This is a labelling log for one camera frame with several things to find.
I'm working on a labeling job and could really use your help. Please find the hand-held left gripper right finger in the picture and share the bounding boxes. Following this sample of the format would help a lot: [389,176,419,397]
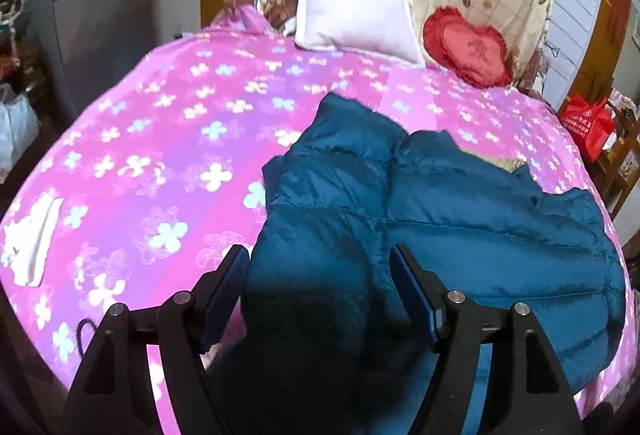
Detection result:
[389,242,586,435]

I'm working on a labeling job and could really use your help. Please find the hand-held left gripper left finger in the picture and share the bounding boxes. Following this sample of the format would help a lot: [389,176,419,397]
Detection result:
[62,244,251,435]

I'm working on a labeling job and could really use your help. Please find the teal puffer jacket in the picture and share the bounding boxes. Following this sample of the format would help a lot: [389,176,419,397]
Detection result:
[240,92,628,435]

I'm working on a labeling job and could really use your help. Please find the pink floral bed sheet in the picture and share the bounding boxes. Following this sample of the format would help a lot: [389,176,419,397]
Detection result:
[0,5,633,435]

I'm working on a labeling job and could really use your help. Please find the white cloth item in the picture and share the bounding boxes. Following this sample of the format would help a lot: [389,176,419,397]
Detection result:
[0,195,66,287]

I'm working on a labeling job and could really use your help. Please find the red shopping bag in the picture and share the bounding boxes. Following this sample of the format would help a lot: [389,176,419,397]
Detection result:
[558,92,617,162]

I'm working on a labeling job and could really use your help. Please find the wooden chair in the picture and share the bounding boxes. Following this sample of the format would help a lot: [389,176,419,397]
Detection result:
[597,99,640,218]

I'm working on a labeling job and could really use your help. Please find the red heart-shaped pillow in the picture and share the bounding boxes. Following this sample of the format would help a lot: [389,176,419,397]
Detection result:
[422,6,515,89]

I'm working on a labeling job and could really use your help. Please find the white plastic bag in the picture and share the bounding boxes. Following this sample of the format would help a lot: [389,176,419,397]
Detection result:
[0,88,41,172]

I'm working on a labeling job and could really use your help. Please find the white pillow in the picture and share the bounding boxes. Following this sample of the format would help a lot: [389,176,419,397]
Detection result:
[294,0,426,66]

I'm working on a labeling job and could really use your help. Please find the black cable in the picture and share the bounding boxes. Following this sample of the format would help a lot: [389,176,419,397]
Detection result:
[75,317,99,359]

